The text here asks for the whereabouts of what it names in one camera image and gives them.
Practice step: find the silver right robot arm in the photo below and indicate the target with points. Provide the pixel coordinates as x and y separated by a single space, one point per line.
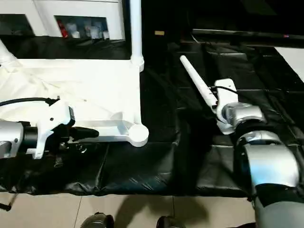
268 164

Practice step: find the black work mat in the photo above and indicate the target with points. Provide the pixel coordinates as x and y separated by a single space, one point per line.
142 166

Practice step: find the dark left robot foot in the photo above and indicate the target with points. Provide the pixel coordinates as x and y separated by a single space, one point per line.
97 221

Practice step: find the blue vertical panel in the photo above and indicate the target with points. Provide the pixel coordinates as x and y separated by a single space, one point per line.
127 19

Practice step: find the small tan label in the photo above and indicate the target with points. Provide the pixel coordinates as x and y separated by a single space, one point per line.
159 32

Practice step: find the white glass-door cabinet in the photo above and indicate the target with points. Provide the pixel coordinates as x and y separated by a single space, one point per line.
42 9

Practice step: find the white flat board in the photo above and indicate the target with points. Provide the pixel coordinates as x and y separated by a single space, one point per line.
294 61

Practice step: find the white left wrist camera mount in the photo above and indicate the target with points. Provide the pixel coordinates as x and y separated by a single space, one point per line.
54 114

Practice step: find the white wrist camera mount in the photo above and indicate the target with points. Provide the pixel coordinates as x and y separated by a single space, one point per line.
54 114
225 90

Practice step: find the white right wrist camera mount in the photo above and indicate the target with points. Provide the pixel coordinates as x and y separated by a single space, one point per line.
225 90

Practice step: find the black metal rail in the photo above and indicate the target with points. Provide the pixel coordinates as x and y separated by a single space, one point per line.
237 35

